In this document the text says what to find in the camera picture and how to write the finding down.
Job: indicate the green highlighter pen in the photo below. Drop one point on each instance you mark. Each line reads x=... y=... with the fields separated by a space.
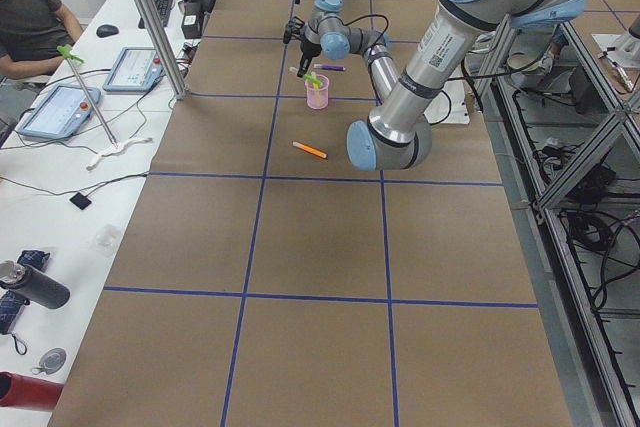
x=307 y=78

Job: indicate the purple highlighter pen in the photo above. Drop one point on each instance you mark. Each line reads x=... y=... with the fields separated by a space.
x=329 y=67

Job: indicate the orange highlighter pen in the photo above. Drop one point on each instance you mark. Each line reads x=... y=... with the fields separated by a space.
x=310 y=150

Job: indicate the pink mesh pen holder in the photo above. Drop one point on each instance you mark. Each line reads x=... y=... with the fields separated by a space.
x=318 y=98

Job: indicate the black box with label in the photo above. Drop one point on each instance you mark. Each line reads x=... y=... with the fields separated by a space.
x=195 y=14

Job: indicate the far teach pendant tablet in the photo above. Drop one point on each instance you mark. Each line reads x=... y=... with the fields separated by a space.
x=136 y=70

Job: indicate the teach pendant tablet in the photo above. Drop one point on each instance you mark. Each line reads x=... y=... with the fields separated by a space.
x=58 y=115
x=136 y=70

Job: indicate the black computer mouse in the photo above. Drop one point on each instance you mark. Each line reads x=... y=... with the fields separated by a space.
x=106 y=30

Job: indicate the metal rod with green clip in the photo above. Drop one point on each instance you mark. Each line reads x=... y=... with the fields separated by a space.
x=70 y=58

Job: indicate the near teach pendant tablet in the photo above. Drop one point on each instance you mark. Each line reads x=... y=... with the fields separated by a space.
x=58 y=115

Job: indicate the small black square device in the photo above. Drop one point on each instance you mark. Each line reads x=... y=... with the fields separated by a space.
x=80 y=201

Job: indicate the seated person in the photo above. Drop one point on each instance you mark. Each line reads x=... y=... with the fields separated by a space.
x=31 y=33

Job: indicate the black water bottle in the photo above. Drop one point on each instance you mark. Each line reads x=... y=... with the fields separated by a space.
x=33 y=284

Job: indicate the blue folded umbrella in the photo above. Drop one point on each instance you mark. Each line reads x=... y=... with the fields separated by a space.
x=12 y=302

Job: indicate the red bottle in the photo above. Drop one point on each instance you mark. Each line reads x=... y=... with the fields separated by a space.
x=30 y=393

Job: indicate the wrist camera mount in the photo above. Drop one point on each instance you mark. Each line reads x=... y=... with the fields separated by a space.
x=293 y=30

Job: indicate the aluminium frame post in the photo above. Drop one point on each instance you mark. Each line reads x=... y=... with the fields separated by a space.
x=152 y=21

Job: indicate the round metal keychain tag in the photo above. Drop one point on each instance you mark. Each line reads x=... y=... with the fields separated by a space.
x=52 y=361

